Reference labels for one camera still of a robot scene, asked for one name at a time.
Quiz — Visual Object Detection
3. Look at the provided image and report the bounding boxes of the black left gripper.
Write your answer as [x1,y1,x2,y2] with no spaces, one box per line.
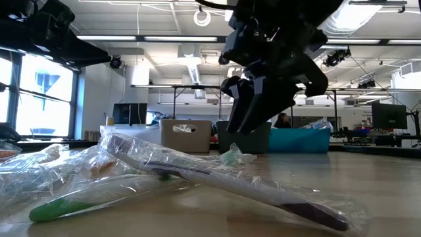
[35,0,112,71]

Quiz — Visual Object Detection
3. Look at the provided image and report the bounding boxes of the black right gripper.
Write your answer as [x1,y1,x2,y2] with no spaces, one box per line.
[220,9,330,136]

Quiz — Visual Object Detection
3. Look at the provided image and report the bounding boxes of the purple toothbrush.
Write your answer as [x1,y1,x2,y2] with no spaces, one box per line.
[98,130,368,233]

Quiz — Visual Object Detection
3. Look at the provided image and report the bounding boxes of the pile of packaged toothbrushes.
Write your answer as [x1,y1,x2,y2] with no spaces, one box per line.
[14,138,421,159]

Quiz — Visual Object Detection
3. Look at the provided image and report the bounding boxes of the person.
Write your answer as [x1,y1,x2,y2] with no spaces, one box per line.
[274,112,293,129]

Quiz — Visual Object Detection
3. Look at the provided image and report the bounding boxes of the dark grey plastic bin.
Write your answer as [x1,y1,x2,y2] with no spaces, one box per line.
[216,120,273,155]

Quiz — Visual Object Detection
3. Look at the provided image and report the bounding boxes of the teal plastic bin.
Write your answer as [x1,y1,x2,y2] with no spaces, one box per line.
[268,127,332,155]

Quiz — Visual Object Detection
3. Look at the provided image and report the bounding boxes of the large window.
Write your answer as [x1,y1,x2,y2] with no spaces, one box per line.
[0,49,78,138]

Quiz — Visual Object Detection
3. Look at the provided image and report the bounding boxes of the light grey plastic bin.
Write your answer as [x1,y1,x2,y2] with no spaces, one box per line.
[159,118,213,154]

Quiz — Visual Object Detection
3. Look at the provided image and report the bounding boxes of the black monitor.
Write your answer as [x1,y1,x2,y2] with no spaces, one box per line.
[371,103,408,130]
[112,102,148,126]

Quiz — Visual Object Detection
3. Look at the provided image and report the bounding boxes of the white plastic bin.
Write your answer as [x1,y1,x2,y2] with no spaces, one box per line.
[100,124,162,146]

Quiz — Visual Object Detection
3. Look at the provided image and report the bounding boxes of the green wrapped toothbrush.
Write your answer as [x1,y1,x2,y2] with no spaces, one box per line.
[28,142,258,224]

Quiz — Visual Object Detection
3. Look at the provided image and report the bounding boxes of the black metal rig frame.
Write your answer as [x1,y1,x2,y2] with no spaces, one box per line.
[131,84,339,130]

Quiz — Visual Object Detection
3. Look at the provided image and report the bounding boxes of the white cable coil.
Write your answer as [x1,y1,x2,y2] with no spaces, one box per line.
[193,9,212,28]

